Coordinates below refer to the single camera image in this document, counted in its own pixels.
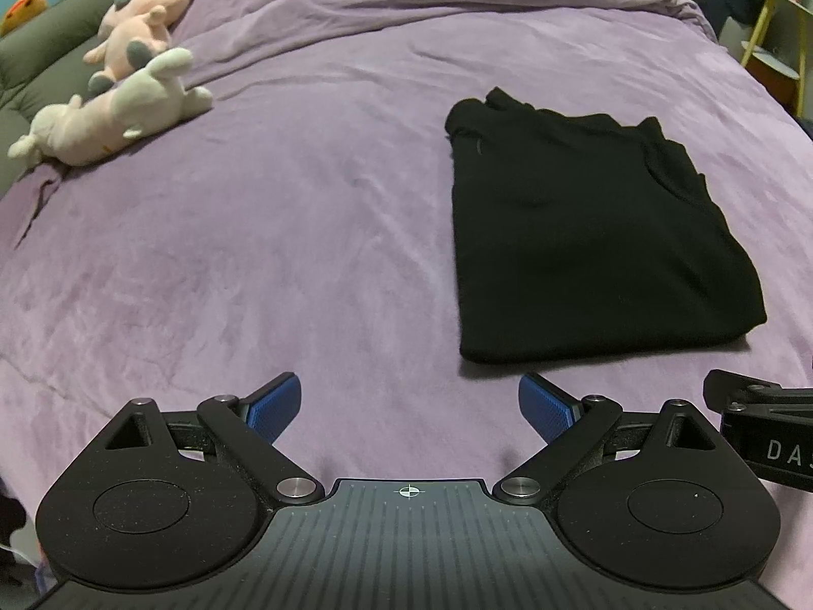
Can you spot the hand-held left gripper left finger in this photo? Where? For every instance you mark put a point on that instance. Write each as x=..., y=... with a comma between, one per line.
x=274, y=403

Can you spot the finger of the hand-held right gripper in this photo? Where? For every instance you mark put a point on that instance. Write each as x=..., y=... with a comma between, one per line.
x=749, y=391

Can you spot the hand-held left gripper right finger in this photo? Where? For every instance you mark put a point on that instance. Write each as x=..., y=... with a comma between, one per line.
x=546, y=403

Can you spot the black shirt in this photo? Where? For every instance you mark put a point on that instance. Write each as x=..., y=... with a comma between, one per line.
x=571, y=235

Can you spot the purple blanket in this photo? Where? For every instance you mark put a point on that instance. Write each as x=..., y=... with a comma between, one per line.
x=286, y=235

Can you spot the white plush toy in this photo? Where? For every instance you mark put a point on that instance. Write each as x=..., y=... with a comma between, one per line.
x=108, y=117

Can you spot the yellow shelf rack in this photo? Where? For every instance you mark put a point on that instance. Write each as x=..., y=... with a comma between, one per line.
x=765, y=13

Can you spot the dark bag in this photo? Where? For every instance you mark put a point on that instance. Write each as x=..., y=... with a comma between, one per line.
x=730, y=6

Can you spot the pink plush toy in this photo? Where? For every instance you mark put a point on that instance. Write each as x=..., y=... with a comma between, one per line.
x=136, y=25

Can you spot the grey pillow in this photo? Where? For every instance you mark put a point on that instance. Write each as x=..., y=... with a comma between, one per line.
x=44, y=57

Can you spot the orange plush toy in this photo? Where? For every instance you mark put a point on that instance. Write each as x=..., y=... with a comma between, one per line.
x=22, y=9

